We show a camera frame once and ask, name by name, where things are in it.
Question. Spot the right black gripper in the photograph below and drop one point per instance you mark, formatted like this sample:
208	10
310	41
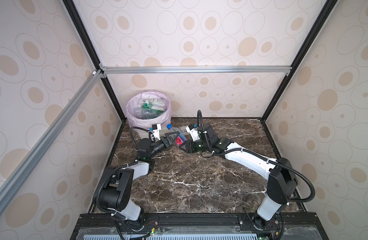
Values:
188	145

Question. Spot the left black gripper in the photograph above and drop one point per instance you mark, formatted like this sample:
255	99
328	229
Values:
166	142

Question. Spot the Fiji bottle blue cap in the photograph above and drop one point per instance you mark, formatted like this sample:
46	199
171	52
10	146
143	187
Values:
180	138

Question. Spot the clear bottle white cap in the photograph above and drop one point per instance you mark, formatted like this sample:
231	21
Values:
154	103

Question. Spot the green bottle yellow cap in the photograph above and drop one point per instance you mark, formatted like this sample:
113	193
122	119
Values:
157	113

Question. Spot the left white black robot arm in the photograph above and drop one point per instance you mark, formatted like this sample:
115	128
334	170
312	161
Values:
114	189

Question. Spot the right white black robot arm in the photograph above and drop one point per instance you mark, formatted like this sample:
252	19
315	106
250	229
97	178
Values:
281	180

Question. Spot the pink bin liner bag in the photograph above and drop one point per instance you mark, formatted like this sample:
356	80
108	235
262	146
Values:
134	102

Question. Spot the white plastic waste bin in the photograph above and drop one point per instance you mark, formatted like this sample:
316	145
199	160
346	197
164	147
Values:
140	126

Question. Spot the blue label bottle white cap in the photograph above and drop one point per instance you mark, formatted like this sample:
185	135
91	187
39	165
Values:
142	113

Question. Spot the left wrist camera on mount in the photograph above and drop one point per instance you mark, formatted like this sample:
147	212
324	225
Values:
154	132

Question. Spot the horizontal aluminium rail back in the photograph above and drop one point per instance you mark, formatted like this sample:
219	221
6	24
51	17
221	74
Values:
197	70

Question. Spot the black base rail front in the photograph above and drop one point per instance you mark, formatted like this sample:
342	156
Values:
232	226

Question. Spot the black frame post left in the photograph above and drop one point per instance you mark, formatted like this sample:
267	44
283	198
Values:
86	40

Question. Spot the black frame post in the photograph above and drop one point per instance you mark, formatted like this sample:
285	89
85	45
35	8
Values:
86	40
305	47

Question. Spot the aluminium rail left wall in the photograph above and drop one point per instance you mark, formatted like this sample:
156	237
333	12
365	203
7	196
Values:
12	185

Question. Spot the black frame post right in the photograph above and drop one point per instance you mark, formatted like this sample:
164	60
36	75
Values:
305	47

